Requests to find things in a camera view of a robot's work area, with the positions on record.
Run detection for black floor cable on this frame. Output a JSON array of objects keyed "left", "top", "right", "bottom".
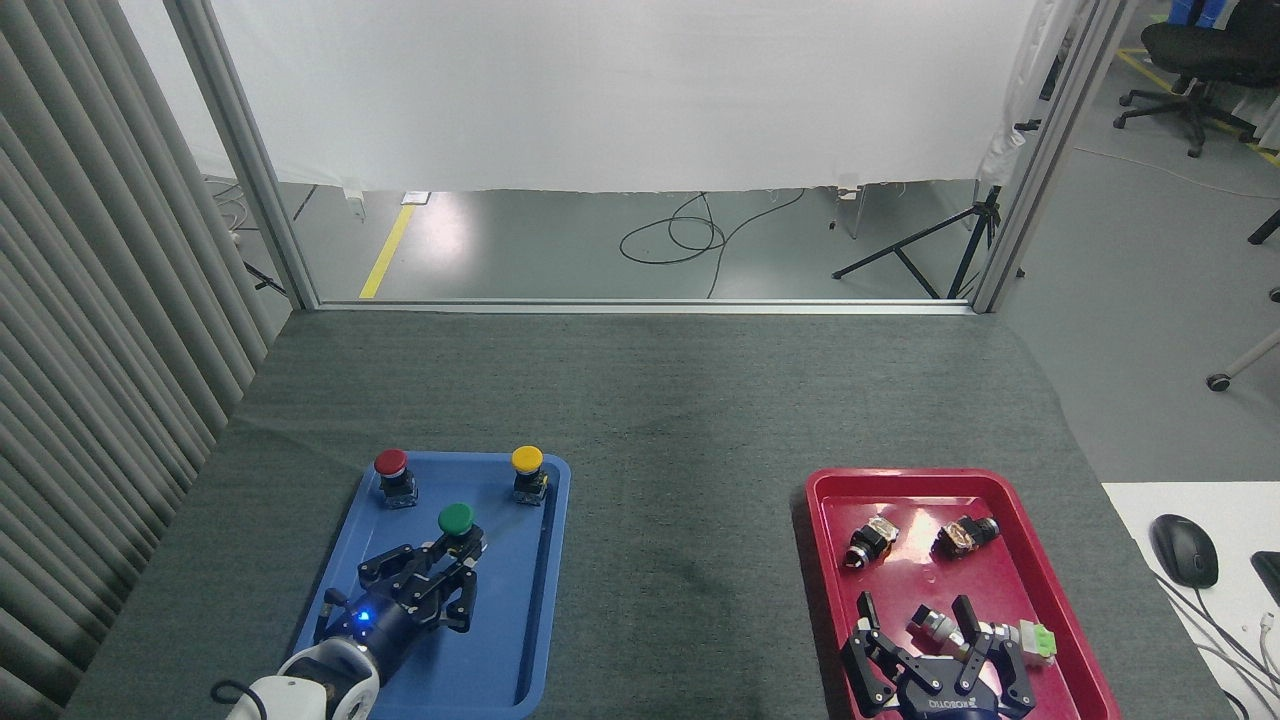
[{"left": 619, "top": 188, "right": 807, "bottom": 299}]

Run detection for silver frame crossbar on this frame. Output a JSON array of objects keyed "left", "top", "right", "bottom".
[{"left": 315, "top": 298, "right": 976, "bottom": 317}]

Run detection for silver frame post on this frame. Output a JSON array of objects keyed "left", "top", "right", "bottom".
[
  {"left": 163, "top": 0, "right": 321, "bottom": 311},
  {"left": 972, "top": 0, "right": 1136, "bottom": 315}
]

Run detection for black brass-ended switch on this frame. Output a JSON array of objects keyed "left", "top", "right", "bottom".
[{"left": 933, "top": 515, "right": 1001, "bottom": 560}]

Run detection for green push button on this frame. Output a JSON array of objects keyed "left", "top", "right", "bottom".
[{"left": 437, "top": 502, "right": 488, "bottom": 561}]

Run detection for black knob selector switch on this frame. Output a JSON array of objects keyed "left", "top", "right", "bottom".
[{"left": 843, "top": 517, "right": 900, "bottom": 571}]

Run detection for white desk cables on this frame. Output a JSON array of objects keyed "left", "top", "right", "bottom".
[{"left": 1150, "top": 570, "right": 1280, "bottom": 701}]

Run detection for red push button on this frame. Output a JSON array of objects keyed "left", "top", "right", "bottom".
[{"left": 373, "top": 449, "right": 419, "bottom": 510}]

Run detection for dark grey table cloth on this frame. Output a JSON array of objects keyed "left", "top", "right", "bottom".
[{"left": 60, "top": 310, "right": 1241, "bottom": 720}]

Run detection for white chair leg with castor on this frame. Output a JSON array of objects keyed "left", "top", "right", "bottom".
[{"left": 1206, "top": 330, "right": 1280, "bottom": 392}]

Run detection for blue plastic tray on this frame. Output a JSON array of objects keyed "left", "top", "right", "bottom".
[{"left": 290, "top": 451, "right": 572, "bottom": 720}]

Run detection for white side table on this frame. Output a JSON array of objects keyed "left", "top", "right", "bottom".
[{"left": 1102, "top": 482, "right": 1280, "bottom": 720}]

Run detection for black computer mouse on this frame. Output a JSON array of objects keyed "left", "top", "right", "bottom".
[{"left": 1149, "top": 514, "right": 1220, "bottom": 589}]

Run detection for black office chair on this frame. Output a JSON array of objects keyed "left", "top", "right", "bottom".
[{"left": 1113, "top": 0, "right": 1280, "bottom": 159}]

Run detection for white backdrop sheet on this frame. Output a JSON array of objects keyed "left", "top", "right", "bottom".
[{"left": 118, "top": 0, "right": 1093, "bottom": 195}]

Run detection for grey pleated curtain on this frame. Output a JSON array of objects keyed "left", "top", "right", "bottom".
[{"left": 0, "top": 0, "right": 293, "bottom": 720}]

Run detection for black tripod stand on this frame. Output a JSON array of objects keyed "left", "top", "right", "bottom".
[{"left": 832, "top": 185, "right": 1026, "bottom": 301}]

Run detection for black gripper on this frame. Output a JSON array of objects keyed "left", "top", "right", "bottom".
[
  {"left": 840, "top": 592, "right": 1037, "bottom": 720},
  {"left": 318, "top": 535, "right": 489, "bottom": 683}
]

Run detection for silver switch with green block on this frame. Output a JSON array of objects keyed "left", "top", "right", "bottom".
[{"left": 907, "top": 603, "right": 1059, "bottom": 670}]

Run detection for yellow push button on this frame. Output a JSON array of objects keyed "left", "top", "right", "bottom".
[{"left": 510, "top": 445, "right": 550, "bottom": 507}]

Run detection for yellow floor tape strip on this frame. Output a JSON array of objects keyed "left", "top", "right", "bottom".
[{"left": 359, "top": 204, "right": 416, "bottom": 300}]

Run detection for red plastic tray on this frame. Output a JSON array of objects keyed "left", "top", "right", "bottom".
[{"left": 805, "top": 468, "right": 1123, "bottom": 720}]

